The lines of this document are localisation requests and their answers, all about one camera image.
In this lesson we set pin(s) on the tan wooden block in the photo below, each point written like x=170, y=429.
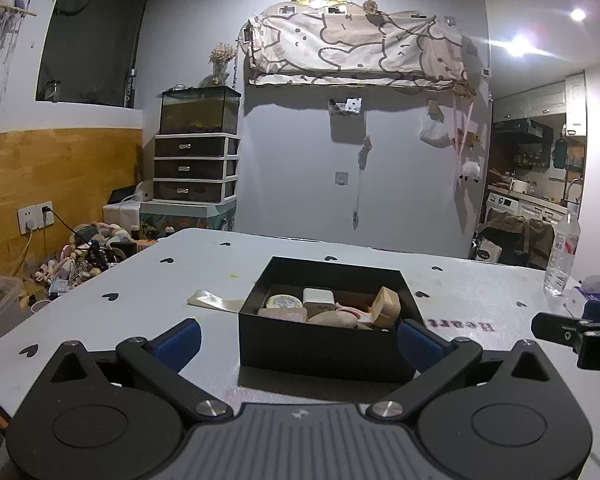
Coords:
x=386, y=309

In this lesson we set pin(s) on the shiny cream ribbon strip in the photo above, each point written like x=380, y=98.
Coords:
x=204, y=299

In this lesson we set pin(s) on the black cardboard box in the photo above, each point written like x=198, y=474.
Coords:
x=325, y=352

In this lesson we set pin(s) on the clear plastic water bottle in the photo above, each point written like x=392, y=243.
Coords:
x=566, y=239

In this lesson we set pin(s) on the orange white scissors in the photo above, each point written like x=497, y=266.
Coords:
x=362, y=316

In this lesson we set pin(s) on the patterned cloth wall hanging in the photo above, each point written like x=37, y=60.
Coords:
x=348, y=45

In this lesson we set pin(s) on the white wall power socket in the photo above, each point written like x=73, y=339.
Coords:
x=35, y=217

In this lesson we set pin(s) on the white power adapter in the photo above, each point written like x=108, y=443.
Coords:
x=318, y=297

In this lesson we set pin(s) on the white three-drawer cabinet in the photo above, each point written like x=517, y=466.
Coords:
x=199, y=168

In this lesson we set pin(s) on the teal patterned side table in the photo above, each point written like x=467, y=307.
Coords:
x=159, y=218

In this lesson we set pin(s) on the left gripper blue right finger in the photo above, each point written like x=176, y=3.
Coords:
x=441, y=366

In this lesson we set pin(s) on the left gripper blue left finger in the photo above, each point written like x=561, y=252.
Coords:
x=154, y=365

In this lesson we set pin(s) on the dried flower bouquet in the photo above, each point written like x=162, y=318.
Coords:
x=220, y=56

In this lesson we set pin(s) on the brown cloth covered chair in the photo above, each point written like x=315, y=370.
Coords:
x=514, y=240

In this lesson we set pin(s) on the white plush sheep toy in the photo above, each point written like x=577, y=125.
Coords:
x=470, y=172

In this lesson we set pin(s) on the round yellow tape measure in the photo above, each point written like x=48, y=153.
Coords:
x=283, y=301

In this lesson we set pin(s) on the blue tissue box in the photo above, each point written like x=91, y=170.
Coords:
x=578, y=295

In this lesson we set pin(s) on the glass fish tank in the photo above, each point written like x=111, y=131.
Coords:
x=199, y=110

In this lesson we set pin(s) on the pile of plush toys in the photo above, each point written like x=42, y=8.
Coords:
x=91, y=250

